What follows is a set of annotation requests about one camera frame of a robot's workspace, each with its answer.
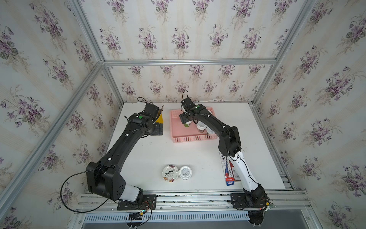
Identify white yogurt cup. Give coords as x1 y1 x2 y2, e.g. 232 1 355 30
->
196 121 207 133
179 166 193 180
184 121 192 127

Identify green rimmed yogurt cup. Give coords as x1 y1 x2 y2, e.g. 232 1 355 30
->
206 127 215 135

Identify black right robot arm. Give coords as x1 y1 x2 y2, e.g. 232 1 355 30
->
180 97 269 204

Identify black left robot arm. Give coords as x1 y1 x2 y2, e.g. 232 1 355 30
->
86 103 164 204

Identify pink plastic basket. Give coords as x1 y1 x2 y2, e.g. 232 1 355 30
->
170 109 217 143

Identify Chobani yogurt cup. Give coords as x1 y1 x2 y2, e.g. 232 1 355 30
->
162 165 179 183

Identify yellow metal pencil cup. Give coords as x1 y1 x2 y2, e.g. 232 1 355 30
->
155 114 164 124

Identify red pencil box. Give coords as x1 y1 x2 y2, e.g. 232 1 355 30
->
230 162 241 181

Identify small circuit board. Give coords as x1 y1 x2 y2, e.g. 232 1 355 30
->
128 212 144 221

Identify white ventilation grille strip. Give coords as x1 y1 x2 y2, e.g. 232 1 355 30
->
83 210 249 224

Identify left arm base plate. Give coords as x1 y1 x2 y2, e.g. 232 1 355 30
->
117 194 157 210

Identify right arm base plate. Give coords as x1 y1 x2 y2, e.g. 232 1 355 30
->
230 192 270 210

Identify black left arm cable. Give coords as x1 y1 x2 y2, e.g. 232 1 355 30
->
59 170 111 214

